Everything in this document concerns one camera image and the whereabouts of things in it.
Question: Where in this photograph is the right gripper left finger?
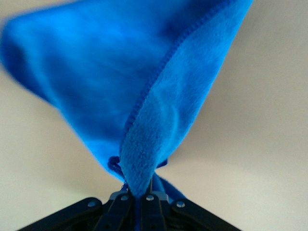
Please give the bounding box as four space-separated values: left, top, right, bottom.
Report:
19 192 136 231

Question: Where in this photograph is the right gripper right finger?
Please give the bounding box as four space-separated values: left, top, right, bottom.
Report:
140 192 232 231

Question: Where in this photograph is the blue microfibre towel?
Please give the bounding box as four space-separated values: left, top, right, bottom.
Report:
0 0 255 231

